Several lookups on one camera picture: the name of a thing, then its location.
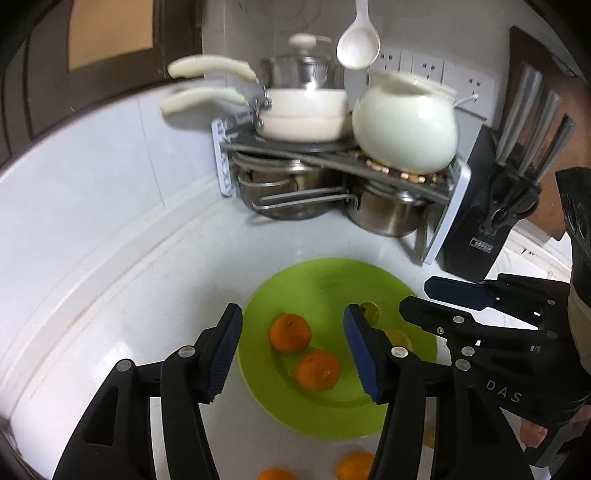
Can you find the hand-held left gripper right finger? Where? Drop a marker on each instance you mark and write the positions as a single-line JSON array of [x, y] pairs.
[[364, 355]]

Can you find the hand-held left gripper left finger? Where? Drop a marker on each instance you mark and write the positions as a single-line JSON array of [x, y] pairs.
[[221, 355]]

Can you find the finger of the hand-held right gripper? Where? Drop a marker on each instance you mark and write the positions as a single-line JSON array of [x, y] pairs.
[[457, 290], [429, 316]]

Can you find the small brown-green fruit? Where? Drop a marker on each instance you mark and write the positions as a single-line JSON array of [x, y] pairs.
[[371, 313]]

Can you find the orange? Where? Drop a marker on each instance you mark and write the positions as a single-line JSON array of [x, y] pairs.
[[276, 475], [317, 371], [353, 466], [290, 332]]

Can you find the green plate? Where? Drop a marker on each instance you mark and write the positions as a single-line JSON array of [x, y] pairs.
[[323, 286]]

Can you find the person's right hand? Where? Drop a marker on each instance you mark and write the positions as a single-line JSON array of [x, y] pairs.
[[533, 434]]

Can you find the black knife block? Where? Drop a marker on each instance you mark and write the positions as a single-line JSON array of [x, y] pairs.
[[466, 230]]

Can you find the black scissors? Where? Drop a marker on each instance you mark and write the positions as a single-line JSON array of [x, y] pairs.
[[503, 203]]

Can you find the small steel pot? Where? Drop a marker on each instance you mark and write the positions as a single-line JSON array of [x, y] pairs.
[[383, 214]]

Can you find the beaded wooden trivet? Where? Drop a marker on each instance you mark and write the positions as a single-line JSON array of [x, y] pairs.
[[392, 173]]

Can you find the white ceramic pot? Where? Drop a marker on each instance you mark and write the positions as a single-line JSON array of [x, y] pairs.
[[401, 124]]

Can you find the grey pot rack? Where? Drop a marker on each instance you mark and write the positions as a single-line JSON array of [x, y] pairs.
[[332, 159]]

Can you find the wide steel pot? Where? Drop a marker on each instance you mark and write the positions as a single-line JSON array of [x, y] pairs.
[[286, 184]]

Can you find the brown wooden cutting board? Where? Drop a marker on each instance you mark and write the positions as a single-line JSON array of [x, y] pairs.
[[526, 48]]

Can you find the white spoon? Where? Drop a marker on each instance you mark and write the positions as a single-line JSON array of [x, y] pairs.
[[358, 46]]

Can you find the steel pot with lid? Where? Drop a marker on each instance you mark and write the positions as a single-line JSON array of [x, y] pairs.
[[300, 71]]

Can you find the brown wall cabinet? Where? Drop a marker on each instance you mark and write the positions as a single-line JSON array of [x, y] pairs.
[[175, 41]]

